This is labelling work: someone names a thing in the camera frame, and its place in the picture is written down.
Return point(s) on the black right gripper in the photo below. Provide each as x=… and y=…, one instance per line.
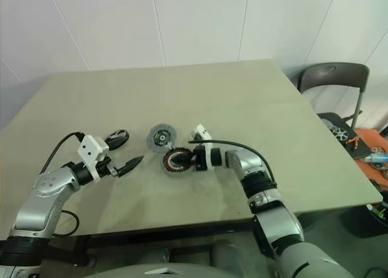
x=199, y=159

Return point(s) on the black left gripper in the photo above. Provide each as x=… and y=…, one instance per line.
x=104, y=166

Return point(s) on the motor housing with copper windings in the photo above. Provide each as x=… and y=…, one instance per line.
x=168, y=169

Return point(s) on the grey round motor lid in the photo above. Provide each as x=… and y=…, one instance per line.
x=160, y=138

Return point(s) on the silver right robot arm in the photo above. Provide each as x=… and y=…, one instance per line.
x=272, y=220

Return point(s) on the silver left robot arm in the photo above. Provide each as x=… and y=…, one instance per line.
x=45, y=187

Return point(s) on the dark grey folding chair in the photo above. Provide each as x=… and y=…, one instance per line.
x=333, y=74

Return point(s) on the black side board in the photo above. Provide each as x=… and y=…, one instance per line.
x=362, y=152

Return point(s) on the black container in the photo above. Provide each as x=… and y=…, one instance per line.
x=363, y=226

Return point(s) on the blue and white tube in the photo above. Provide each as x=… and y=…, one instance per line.
x=376, y=158

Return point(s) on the small silver wheel part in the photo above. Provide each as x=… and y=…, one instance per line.
x=379, y=150

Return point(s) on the round metal bearing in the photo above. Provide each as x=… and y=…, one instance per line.
x=383, y=172

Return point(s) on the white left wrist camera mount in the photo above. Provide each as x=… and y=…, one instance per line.
x=89, y=147

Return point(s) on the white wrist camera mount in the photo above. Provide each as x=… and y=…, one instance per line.
x=89, y=147
x=203, y=132

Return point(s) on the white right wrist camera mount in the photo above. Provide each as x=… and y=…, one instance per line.
x=203, y=132

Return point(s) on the black table frame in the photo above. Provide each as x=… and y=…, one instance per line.
x=151, y=231

